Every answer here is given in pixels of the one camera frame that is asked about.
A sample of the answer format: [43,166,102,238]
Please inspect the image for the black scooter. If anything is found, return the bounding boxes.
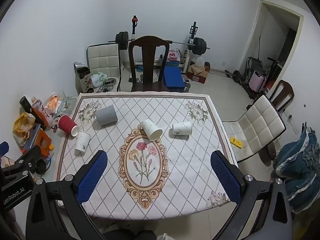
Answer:
[266,57,283,88]

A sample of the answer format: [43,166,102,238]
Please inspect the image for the orange snack packet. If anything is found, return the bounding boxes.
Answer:
[45,92,63,116]

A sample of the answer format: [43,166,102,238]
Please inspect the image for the green white plastic bag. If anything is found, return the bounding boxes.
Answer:
[90,72,108,87]

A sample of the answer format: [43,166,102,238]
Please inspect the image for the cardboard box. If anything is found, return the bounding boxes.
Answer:
[186,63,211,84]

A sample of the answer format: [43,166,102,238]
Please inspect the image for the red patterned bag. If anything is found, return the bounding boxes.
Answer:
[166,49,181,63]

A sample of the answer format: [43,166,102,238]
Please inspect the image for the small floor barbell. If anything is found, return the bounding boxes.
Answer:
[225,69,242,83]

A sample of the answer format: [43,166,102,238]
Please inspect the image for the white padded chair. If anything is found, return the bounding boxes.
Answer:
[222,95,287,163]
[86,43,123,92]

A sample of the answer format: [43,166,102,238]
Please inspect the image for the yellow plastic bag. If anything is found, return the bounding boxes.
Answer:
[13,112,36,141]

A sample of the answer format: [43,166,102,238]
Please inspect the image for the floral diamond-pattern tablecloth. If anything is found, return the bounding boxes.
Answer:
[56,91,238,221]

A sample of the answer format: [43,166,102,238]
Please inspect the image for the blue clothing pile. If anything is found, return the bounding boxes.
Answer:
[272,126,320,214]

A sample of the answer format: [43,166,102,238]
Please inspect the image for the black bottle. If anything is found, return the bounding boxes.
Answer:
[20,96,33,113]

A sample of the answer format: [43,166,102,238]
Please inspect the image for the orange carton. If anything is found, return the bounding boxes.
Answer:
[31,106,52,131]

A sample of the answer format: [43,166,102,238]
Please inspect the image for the red ribbed paper cup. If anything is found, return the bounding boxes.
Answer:
[58,114,79,137]

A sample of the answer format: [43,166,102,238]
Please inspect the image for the white weight bench rack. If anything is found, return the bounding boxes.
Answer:
[129,15,198,81]

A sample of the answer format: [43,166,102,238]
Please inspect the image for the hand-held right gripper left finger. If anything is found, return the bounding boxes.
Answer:
[25,150,108,240]

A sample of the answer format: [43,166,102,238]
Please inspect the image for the blue bench pad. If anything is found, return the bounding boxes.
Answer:
[163,66,186,89]

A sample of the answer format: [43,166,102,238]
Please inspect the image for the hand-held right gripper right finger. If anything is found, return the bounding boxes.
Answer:
[211,150,293,240]

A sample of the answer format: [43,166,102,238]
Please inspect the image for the metal plates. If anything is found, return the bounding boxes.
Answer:
[98,78,117,92]

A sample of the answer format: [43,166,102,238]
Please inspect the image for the yellow tag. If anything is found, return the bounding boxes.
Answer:
[230,137,244,149]

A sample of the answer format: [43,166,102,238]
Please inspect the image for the pink suitcase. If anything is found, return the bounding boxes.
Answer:
[250,70,267,93]

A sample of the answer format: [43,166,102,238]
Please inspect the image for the black barbell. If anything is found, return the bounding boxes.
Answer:
[108,31,211,56]

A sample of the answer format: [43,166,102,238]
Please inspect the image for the dark wooden chair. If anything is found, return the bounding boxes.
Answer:
[128,36,170,92]
[268,80,295,116]

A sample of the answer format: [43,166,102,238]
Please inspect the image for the grey cup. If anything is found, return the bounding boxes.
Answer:
[95,105,118,125]

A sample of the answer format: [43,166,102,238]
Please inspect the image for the clear plastic bag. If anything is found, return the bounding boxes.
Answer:
[57,96,77,117]

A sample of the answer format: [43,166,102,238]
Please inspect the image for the white floral paper cup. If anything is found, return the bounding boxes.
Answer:
[171,121,193,136]
[140,119,163,141]
[75,130,92,154]

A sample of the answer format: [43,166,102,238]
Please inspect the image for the black folding cart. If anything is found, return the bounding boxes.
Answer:
[243,56,266,91]

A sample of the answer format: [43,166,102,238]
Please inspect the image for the brown gift box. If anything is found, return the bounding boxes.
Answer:
[73,62,94,94]

